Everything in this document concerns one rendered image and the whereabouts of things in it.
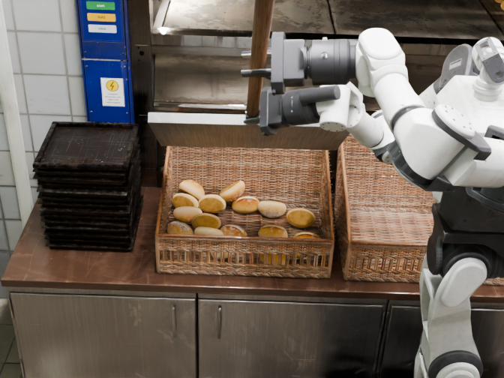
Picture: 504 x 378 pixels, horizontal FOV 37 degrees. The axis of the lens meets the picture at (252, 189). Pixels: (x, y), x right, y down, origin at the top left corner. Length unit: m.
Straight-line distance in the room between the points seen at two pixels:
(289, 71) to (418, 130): 0.32
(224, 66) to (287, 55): 1.11
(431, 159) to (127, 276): 1.34
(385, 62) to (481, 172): 0.26
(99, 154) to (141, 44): 0.41
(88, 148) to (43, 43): 0.40
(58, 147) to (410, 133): 1.43
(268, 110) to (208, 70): 0.72
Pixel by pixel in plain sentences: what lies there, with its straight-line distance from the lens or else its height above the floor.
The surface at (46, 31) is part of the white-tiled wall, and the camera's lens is 2.58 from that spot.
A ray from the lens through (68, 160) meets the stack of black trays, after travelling 2.37.
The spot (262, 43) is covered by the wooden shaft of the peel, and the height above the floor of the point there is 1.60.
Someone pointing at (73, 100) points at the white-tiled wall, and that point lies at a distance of 2.67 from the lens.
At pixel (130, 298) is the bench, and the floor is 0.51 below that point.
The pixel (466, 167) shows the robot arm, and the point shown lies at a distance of 1.29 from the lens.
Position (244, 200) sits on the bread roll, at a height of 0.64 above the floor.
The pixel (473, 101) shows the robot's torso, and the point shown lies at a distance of 1.67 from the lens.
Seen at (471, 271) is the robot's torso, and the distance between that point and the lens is 1.84.
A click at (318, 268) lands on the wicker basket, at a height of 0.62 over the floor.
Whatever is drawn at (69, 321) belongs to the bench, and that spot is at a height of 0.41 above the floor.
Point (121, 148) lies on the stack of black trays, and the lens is 2.41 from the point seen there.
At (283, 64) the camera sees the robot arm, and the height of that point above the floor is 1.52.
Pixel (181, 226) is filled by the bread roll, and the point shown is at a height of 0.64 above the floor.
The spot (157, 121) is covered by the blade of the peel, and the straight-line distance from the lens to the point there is 2.00.
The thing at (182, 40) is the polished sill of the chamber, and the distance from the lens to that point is 2.51.
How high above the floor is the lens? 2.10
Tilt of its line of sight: 33 degrees down
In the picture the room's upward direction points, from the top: 2 degrees clockwise
